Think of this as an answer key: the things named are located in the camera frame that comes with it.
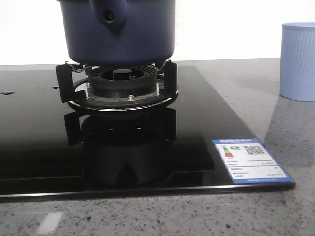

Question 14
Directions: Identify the black glass gas stove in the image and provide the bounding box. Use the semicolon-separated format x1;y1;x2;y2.
0;66;295;202

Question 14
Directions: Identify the blue saucepan with handle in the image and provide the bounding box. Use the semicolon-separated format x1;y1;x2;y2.
59;0;175;66

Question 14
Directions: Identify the light blue ribbed cup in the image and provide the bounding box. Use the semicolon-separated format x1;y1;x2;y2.
280;22;315;102

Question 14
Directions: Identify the blue energy label sticker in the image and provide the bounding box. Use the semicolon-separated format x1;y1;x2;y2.
213;138;293;184

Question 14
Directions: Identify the right black pot support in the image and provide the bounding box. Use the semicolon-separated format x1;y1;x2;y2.
56;61;171;102

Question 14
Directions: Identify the right gas burner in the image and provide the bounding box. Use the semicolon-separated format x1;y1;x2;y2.
68;61;178;112

